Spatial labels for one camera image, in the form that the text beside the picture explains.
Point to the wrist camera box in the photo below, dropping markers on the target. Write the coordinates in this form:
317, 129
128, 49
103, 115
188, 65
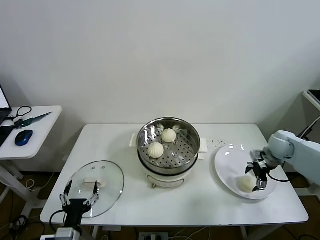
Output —
257, 155
48, 237

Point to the scattered brown crumbs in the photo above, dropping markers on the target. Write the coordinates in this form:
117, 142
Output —
220, 142

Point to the white floor power strip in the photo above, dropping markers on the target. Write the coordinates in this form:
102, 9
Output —
153, 236

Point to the round glass pot lid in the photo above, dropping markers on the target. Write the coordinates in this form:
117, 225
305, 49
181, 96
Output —
112, 180

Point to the flat black device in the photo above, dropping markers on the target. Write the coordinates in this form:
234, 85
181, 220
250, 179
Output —
315, 96

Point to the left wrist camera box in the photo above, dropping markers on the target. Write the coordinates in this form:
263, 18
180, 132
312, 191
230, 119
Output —
48, 237

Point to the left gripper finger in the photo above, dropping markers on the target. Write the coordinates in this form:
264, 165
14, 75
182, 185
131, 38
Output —
65, 197
95, 197

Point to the blue computer mouse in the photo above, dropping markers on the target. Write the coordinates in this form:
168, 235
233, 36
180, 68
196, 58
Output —
23, 137

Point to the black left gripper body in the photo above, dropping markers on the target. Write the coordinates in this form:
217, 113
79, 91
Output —
75, 207

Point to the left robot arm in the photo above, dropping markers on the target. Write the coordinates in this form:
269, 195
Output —
68, 233

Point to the white shelf table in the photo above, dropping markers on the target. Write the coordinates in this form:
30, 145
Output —
310, 101

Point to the pleated white steamed baozi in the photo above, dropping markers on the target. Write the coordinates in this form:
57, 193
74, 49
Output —
155, 150

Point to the black laptop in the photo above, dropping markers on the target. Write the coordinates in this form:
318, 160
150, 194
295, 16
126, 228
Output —
3, 113

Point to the round white plate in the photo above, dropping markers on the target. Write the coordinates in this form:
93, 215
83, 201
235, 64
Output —
225, 170

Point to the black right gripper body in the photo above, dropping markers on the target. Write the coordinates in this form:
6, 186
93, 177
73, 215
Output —
261, 170

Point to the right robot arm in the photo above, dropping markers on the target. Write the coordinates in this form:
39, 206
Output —
282, 142

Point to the long green pointed tool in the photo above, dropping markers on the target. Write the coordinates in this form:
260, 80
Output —
32, 120

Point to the perforated steel steamer basket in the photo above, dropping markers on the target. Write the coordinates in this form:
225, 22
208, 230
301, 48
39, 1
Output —
185, 155

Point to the white side table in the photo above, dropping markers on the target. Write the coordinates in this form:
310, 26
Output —
42, 135

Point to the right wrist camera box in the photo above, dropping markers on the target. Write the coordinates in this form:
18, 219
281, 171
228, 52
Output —
257, 155

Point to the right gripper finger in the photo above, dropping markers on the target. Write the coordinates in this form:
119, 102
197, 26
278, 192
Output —
262, 185
249, 167

